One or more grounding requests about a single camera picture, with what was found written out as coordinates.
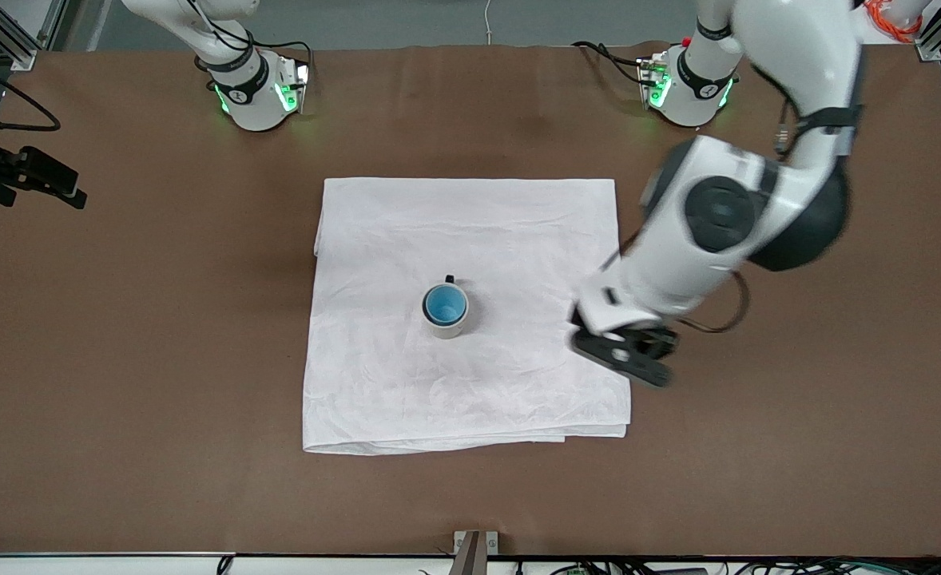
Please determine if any white folded cloth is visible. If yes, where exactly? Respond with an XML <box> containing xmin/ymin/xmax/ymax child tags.
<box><xmin>303</xmin><ymin>177</ymin><xmax>632</xmax><ymax>456</ymax></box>

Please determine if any grey metal camera bracket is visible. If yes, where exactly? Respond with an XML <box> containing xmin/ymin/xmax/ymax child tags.
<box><xmin>451</xmin><ymin>530</ymin><xmax>499</xmax><ymax>575</ymax></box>

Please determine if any orange cable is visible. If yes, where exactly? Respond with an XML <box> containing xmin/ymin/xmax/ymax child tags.
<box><xmin>862</xmin><ymin>0</ymin><xmax>923</xmax><ymax>43</ymax></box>

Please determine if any black floor cable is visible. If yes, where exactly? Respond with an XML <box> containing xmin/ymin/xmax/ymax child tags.
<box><xmin>518</xmin><ymin>556</ymin><xmax>941</xmax><ymax>575</ymax></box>

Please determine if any blue plastic cup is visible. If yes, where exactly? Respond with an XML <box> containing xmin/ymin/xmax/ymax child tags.
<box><xmin>425</xmin><ymin>285</ymin><xmax>467</xmax><ymax>327</ymax></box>

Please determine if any white ceramic mug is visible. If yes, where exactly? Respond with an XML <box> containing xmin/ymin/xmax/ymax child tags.
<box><xmin>421</xmin><ymin>274</ymin><xmax>471</xmax><ymax>341</ymax></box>

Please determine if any black base cable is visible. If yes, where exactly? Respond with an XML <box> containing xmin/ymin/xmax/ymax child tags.
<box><xmin>253</xmin><ymin>40</ymin><xmax>314</xmax><ymax>69</ymax></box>
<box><xmin>573</xmin><ymin>40</ymin><xmax>649</xmax><ymax>87</ymax></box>

